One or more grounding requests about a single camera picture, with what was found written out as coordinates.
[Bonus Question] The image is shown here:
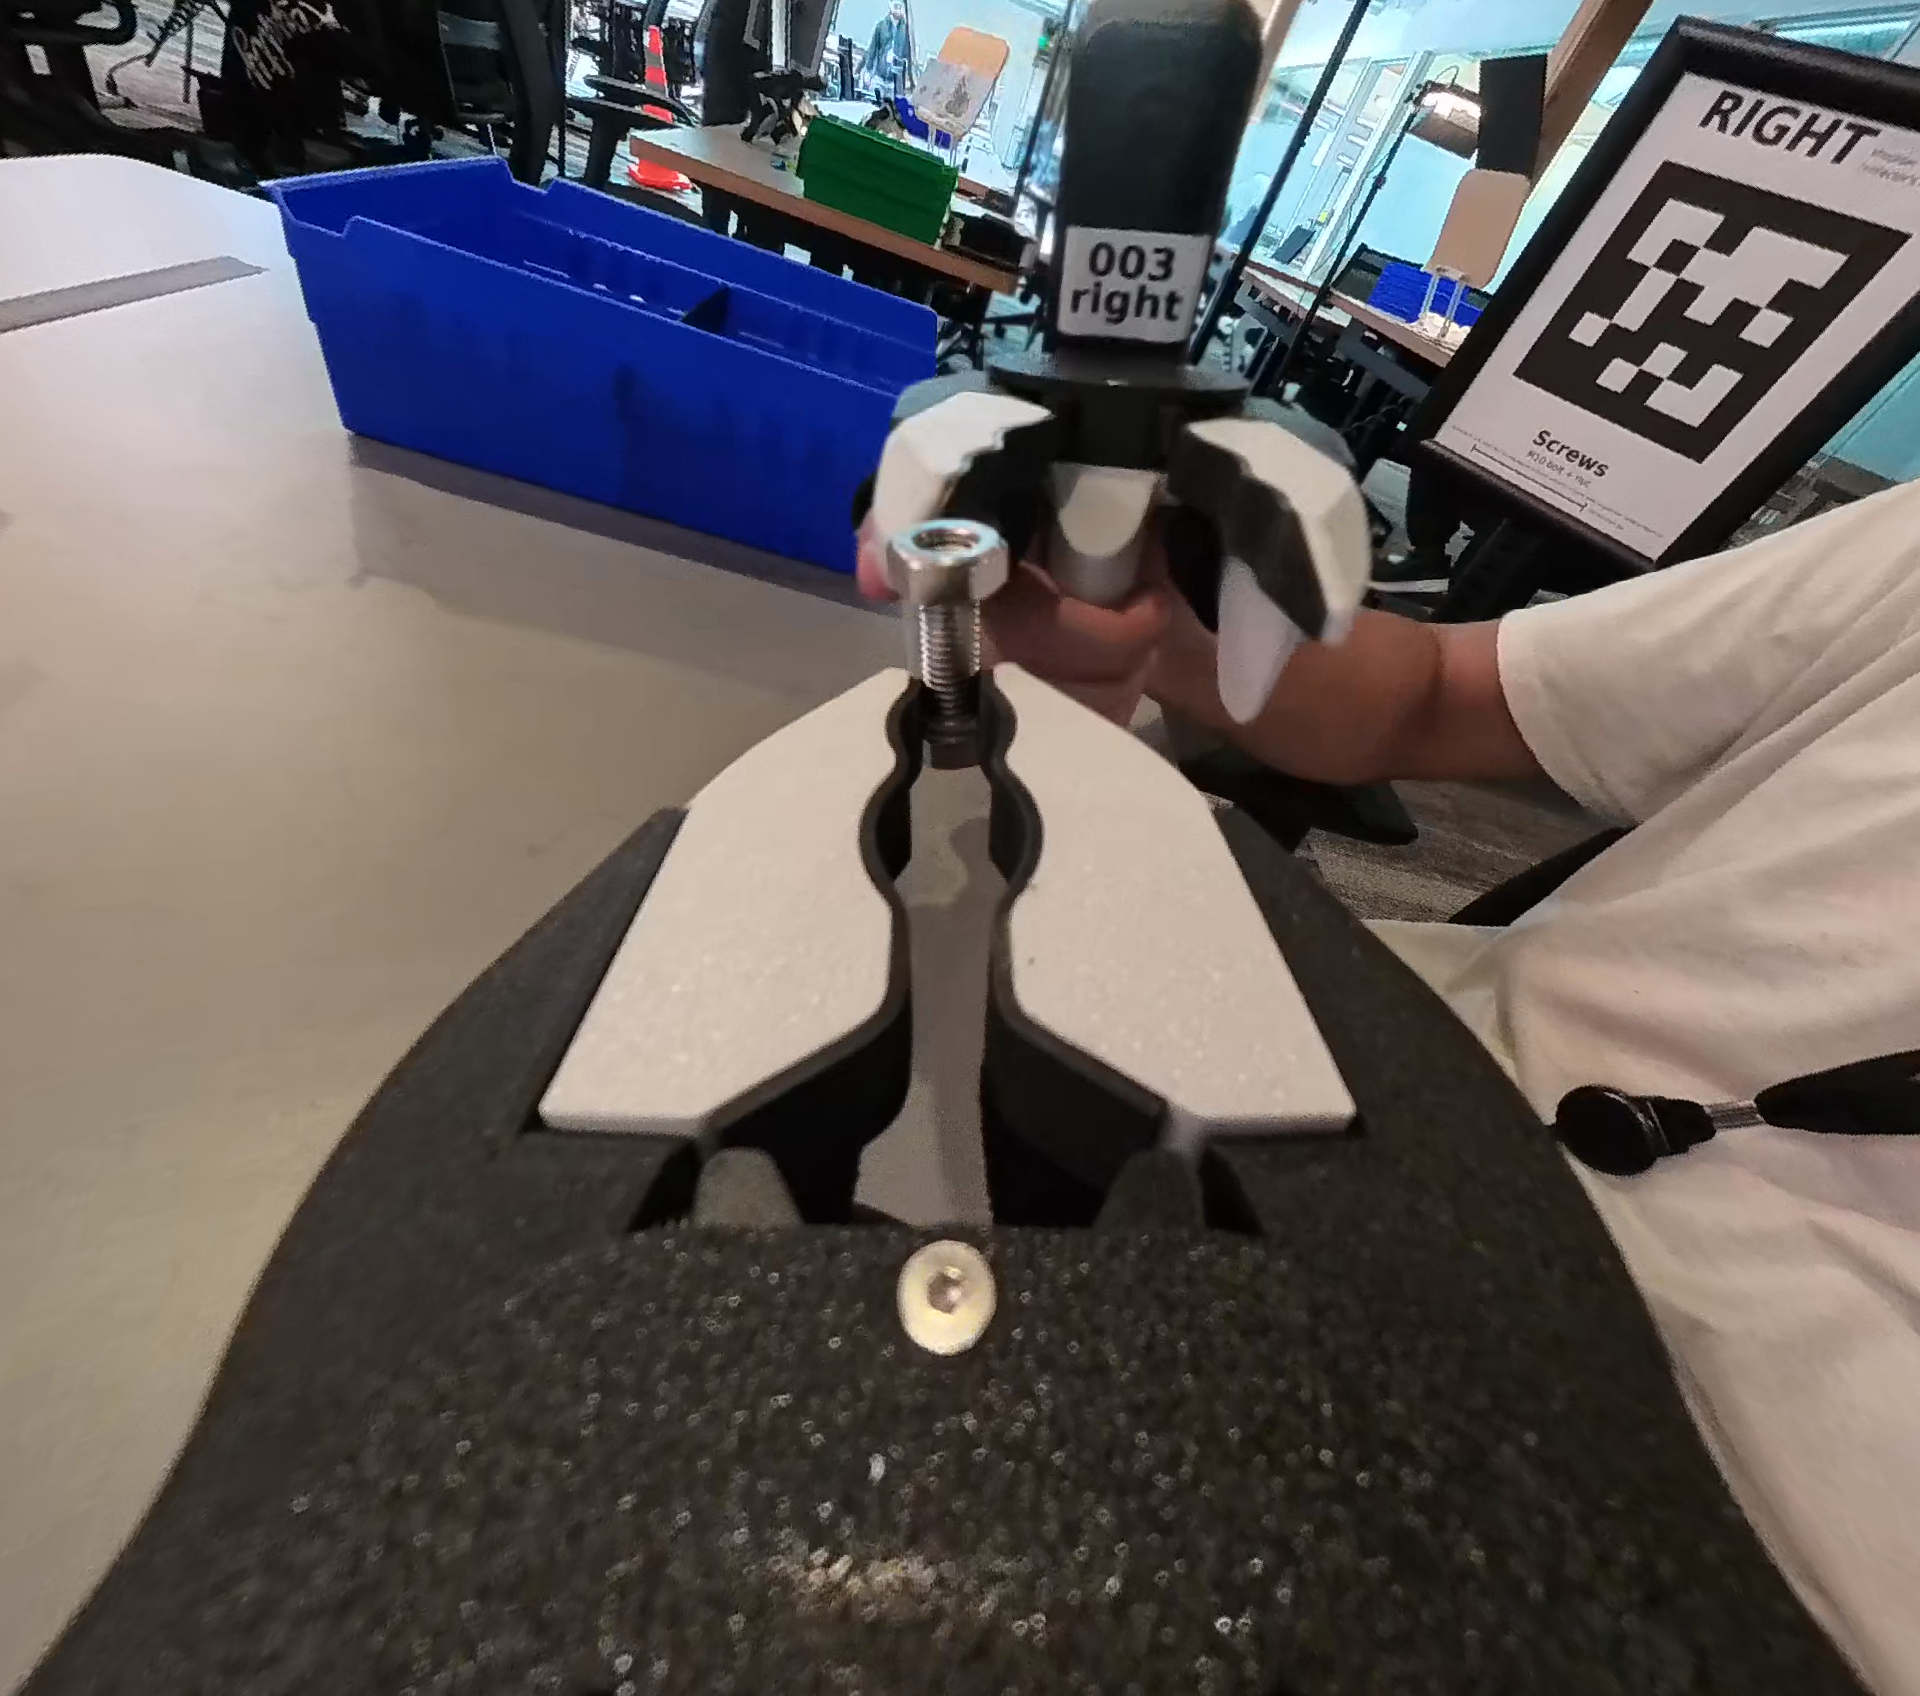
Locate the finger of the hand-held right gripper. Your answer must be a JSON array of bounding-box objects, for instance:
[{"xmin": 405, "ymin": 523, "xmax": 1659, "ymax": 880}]
[
  {"xmin": 1165, "ymin": 420, "xmax": 1378, "ymax": 730},
  {"xmin": 870, "ymin": 391, "xmax": 1056, "ymax": 539}
]

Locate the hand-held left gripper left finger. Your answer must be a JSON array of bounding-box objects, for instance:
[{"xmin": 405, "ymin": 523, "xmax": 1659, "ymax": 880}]
[{"xmin": 533, "ymin": 669, "xmax": 914, "ymax": 1146}]

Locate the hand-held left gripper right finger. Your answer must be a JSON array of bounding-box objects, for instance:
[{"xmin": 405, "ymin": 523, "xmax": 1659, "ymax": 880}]
[{"xmin": 982, "ymin": 669, "xmax": 1362, "ymax": 1146}]

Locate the steel hex nut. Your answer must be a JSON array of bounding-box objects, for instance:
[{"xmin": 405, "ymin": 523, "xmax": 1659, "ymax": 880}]
[{"xmin": 884, "ymin": 515, "xmax": 1011, "ymax": 606}]

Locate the steel hex bolt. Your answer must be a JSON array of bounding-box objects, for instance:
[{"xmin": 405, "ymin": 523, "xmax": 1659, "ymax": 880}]
[{"xmin": 909, "ymin": 593, "xmax": 986, "ymax": 773}]

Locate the blue plastic bin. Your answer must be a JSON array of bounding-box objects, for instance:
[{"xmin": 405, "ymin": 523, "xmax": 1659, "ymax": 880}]
[{"xmin": 262, "ymin": 154, "xmax": 943, "ymax": 574}]

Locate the person's right forearm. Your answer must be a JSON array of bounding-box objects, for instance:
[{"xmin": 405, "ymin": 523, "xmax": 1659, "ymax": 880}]
[{"xmin": 1154, "ymin": 617, "xmax": 1547, "ymax": 787}]

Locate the person's right hand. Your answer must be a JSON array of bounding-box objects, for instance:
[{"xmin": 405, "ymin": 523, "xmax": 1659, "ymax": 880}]
[{"xmin": 977, "ymin": 559, "xmax": 1230, "ymax": 725}]

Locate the black office chair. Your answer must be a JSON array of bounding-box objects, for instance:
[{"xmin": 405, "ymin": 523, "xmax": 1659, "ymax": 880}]
[
  {"xmin": 446, "ymin": 0, "xmax": 665, "ymax": 186},
  {"xmin": 1184, "ymin": 748, "xmax": 1640, "ymax": 929}
]

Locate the green plastic crate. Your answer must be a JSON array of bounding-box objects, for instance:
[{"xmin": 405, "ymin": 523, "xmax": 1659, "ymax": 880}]
[{"xmin": 794, "ymin": 113, "xmax": 962, "ymax": 246}]

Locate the long wooden table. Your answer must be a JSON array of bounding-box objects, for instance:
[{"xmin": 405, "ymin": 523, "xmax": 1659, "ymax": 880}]
[{"xmin": 629, "ymin": 125, "xmax": 1040, "ymax": 298}]

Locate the framed marker sign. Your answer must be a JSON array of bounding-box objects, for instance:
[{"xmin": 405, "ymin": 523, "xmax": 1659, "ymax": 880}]
[{"xmin": 1410, "ymin": 16, "xmax": 1920, "ymax": 574}]

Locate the orange traffic cone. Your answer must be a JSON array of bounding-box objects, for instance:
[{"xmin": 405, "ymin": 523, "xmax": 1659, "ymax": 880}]
[{"xmin": 636, "ymin": 22, "xmax": 695, "ymax": 197}]

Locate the person in white shirt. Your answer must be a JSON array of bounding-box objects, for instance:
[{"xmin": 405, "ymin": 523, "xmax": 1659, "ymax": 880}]
[{"xmin": 1364, "ymin": 481, "xmax": 1920, "ymax": 1696}]

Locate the black lanyard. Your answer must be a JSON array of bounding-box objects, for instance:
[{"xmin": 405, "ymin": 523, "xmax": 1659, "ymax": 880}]
[{"xmin": 1555, "ymin": 1050, "xmax": 1920, "ymax": 1177}]

